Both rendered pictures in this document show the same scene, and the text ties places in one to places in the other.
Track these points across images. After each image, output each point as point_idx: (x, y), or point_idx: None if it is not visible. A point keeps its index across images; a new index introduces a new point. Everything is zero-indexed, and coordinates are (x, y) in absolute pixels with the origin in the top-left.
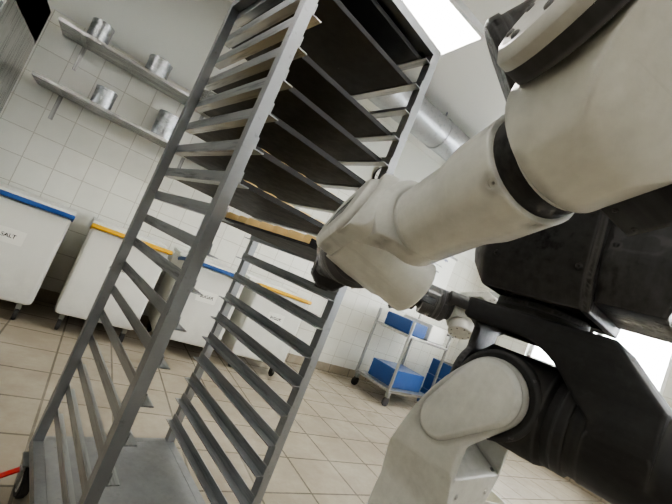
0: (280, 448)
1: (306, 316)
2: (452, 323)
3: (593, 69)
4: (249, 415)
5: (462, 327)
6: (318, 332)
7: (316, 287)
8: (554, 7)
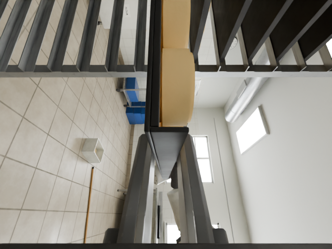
0: (0, 75)
1: (113, 49)
2: (157, 171)
3: None
4: (12, 32)
5: (157, 180)
6: (103, 68)
7: (142, 47)
8: None
